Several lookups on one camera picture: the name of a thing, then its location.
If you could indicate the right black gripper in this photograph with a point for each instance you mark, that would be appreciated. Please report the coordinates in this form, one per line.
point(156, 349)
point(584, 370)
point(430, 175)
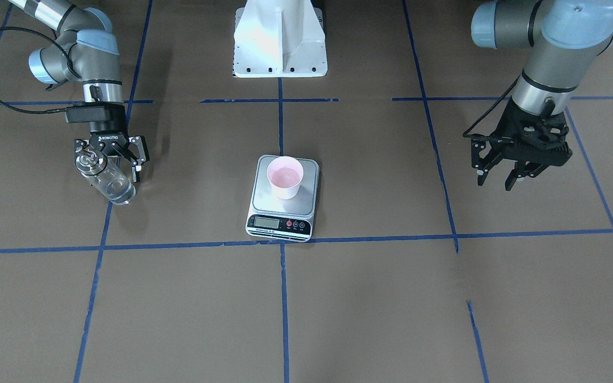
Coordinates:
point(109, 126)

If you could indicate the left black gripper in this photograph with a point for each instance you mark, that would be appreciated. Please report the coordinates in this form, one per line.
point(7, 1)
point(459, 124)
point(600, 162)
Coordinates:
point(483, 153)

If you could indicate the glass sauce dispenser bottle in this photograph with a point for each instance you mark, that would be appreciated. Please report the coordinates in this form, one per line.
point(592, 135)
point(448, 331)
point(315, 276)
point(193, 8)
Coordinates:
point(104, 174)

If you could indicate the pink plastic cup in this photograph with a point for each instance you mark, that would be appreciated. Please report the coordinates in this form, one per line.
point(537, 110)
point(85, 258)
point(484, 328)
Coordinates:
point(285, 174)

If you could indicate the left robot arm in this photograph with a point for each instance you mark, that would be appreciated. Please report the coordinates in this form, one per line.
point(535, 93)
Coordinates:
point(565, 38)

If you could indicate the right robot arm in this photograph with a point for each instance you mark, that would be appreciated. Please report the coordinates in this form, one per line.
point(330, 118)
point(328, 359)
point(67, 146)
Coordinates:
point(86, 51)

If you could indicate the grey digital kitchen scale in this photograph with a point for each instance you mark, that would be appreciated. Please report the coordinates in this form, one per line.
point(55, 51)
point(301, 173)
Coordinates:
point(288, 219)

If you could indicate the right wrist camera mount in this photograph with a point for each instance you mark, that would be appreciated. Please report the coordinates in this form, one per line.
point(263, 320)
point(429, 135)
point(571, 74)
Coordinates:
point(94, 113)

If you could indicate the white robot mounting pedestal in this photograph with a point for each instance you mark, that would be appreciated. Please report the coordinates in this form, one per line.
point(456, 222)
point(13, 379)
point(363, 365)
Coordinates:
point(280, 39)

